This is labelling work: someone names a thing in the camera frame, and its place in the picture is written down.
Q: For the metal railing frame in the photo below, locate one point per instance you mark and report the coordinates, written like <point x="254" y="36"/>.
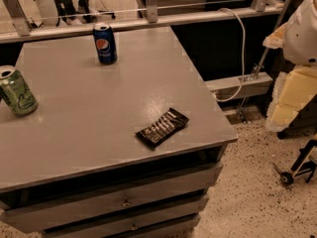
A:
<point x="27" y="24"/>

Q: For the middle grey drawer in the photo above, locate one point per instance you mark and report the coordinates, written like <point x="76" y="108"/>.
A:
<point x="135" y="220"/>

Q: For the top grey drawer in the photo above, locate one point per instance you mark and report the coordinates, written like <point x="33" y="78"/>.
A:
<point x="112" y="199"/>

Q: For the grey drawer cabinet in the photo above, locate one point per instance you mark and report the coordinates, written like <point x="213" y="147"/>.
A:
<point x="83" y="137"/>

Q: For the black wheeled cart base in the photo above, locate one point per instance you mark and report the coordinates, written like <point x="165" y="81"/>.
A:
<point x="306" y="163"/>

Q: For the grey drawer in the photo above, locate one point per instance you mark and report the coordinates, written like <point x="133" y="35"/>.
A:
<point x="135" y="220"/>
<point x="112" y="199"/>
<point x="165" y="228"/>

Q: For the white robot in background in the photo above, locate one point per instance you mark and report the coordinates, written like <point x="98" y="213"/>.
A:
<point x="48" y="12"/>

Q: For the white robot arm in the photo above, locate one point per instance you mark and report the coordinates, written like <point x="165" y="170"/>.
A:
<point x="298" y="36"/>

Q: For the yellow foam padding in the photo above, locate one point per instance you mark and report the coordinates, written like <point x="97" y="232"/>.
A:
<point x="291" y="93"/>

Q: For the green soda can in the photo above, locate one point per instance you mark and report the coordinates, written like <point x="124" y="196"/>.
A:
<point x="15" y="92"/>

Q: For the blue Pepsi can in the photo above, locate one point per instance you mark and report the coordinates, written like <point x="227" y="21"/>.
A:
<point x="105" y="43"/>

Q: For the black snack wrapper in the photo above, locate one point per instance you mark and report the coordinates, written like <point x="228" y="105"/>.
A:
<point x="167" y="125"/>

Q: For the bottom grey drawer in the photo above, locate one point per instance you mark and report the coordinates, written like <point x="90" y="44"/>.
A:
<point x="165" y="228"/>

